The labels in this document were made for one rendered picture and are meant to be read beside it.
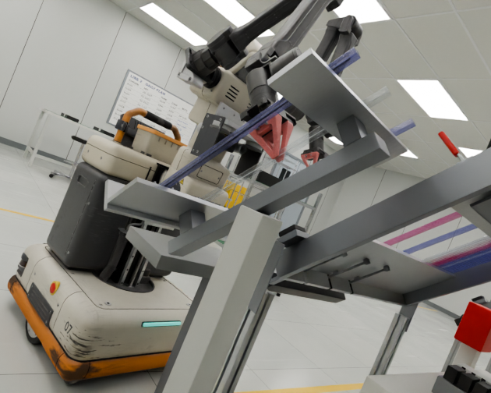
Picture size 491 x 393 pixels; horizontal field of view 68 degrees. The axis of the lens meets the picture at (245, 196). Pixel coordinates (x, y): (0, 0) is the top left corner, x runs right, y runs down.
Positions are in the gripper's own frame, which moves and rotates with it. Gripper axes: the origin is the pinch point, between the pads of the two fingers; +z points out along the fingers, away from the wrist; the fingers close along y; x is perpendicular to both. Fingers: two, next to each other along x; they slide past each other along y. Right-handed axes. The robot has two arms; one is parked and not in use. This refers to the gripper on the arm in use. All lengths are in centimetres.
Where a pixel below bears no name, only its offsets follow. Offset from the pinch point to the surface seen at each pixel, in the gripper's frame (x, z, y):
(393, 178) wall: 201, -421, 949
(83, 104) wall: 473, -454, 178
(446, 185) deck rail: -20.7, 10.5, 19.4
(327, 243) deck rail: 5.0, 11.8, 20.9
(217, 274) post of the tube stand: 15.6, 17.9, -3.1
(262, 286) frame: 21.7, 16.8, 17.2
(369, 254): 3.8, 11.9, 40.0
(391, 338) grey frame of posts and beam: 24, 29, 91
